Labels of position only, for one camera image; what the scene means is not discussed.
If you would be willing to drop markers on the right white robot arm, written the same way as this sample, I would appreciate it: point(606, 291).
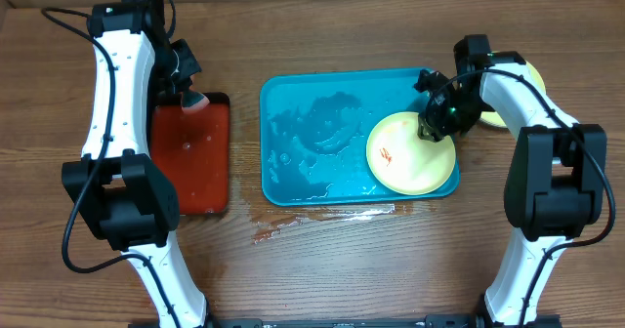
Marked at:
point(556, 196)

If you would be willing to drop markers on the red black-rimmed tray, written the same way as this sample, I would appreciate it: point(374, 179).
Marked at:
point(192, 151)

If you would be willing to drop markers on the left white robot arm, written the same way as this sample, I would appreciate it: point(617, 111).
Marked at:
point(115, 186)

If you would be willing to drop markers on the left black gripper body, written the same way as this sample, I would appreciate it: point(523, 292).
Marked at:
point(182, 65)

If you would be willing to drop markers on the teal plastic tray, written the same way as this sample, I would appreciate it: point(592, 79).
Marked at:
point(314, 129)

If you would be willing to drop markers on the yellow-green plate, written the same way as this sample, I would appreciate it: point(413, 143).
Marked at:
point(493, 118)
point(404, 163)

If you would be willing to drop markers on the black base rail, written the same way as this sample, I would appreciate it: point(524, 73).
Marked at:
point(430, 321)

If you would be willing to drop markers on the pink and black sponge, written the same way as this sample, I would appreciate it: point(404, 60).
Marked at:
point(192, 101)

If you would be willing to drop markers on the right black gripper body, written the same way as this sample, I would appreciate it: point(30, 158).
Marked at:
point(458, 115)

